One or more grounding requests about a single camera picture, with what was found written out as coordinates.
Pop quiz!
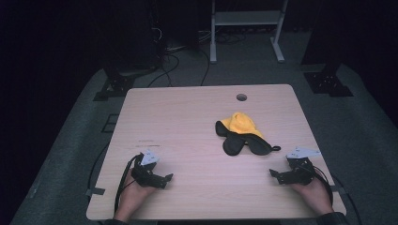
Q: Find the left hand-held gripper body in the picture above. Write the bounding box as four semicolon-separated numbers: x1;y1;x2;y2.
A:
130;149;164;189

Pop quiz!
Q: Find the black floor cable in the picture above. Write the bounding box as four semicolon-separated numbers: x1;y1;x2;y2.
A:
146;52;181;88
198;48;211;87

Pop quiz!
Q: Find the person's right hand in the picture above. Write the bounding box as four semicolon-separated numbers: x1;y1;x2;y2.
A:
289;171;334;218

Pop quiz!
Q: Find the left hand-held gripper cable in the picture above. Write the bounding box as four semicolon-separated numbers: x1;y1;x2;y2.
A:
114;154;145;216

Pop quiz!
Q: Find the white metal desk frame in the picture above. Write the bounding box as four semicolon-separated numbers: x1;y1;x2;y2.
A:
209;0;290;65

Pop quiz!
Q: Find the yellow and black cloth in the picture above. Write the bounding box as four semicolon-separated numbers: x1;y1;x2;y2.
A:
215;112;282;157

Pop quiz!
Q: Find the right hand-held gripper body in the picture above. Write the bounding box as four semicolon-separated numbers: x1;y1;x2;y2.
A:
285;146;323;186

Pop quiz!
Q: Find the black stand base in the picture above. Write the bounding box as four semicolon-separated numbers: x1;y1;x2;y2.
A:
92;74;136;102
303;70;355;98

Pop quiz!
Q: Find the person's left hand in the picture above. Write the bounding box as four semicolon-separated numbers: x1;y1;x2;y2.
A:
115;174;158;219

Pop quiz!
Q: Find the black cable beside table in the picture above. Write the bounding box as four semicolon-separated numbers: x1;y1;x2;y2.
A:
86;141;111;196

